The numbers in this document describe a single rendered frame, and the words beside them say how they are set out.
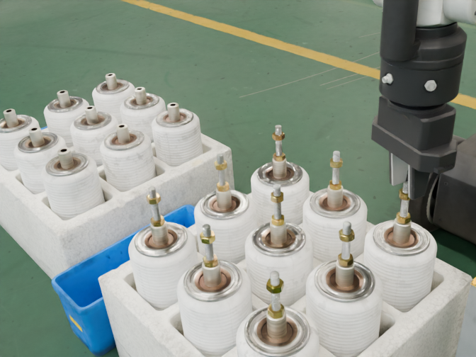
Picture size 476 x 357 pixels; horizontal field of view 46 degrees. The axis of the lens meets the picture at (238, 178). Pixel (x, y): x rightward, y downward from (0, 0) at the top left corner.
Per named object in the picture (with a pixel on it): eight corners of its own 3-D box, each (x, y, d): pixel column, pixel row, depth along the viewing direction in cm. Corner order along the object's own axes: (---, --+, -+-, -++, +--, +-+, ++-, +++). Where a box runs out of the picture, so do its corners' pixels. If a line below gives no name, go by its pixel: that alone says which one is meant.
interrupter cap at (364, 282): (355, 314, 67) (355, 309, 67) (302, 287, 71) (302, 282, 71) (386, 278, 72) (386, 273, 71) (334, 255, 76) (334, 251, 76)
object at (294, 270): (323, 321, 90) (325, 231, 80) (292, 363, 83) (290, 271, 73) (272, 298, 95) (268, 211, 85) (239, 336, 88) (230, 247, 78)
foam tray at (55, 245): (139, 157, 151) (128, 95, 141) (237, 218, 126) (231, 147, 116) (-2, 223, 130) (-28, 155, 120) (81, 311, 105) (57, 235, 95)
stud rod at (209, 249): (216, 270, 72) (211, 223, 68) (214, 275, 72) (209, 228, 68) (209, 269, 73) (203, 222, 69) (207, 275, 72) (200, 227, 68)
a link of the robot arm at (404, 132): (478, 160, 66) (496, 64, 60) (412, 184, 63) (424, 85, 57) (407, 119, 76) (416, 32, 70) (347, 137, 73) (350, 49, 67)
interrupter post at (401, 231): (410, 246, 76) (412, 227, 75) (392, 244, 77) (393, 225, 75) (409, 235, 78) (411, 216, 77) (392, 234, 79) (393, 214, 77)
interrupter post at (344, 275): (347, 292, 70) (348, 272, 68) (331, 284, 71) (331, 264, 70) (357, 281, 72) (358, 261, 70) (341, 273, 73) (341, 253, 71)
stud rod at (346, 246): (349, 273, 70) (352, 225, 66) (341, 274, 70) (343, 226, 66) (348, 268, 71) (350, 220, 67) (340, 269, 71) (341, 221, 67)
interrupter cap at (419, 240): (431, 261, 74) (431, 256, 73) (371, 255, 75) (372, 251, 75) (428, 225, 80) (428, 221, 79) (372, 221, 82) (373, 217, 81)
